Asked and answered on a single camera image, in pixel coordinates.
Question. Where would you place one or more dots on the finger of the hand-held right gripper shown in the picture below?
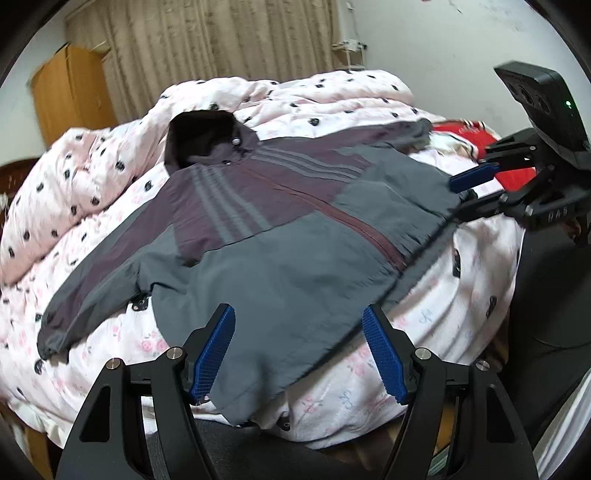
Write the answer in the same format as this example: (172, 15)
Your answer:
(482, 205)
(475, 177)

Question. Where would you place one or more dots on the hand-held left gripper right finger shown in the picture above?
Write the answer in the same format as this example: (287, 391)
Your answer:
(385, 355)

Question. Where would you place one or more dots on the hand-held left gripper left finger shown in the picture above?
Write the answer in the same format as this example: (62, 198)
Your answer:
(212, 355)

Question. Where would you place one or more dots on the purple grey hooded jacket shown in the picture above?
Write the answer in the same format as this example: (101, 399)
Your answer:
(277, 258)

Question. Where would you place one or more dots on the red garment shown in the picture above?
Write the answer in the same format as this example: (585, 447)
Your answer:
(480, 136)

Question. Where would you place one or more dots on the white shelf rack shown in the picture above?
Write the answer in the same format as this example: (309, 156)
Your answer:
(351, 46)

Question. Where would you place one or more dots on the pink cat-print duvet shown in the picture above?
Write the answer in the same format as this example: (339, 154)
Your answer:
(92, 184)

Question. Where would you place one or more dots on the dark wooden headboard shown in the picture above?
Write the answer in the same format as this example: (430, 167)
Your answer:
(14, 173)

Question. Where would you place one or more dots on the orange wooden wardrobe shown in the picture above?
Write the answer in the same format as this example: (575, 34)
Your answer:
(69, 97)

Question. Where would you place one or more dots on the beige curtain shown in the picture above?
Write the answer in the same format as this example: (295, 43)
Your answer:
(207, 41)

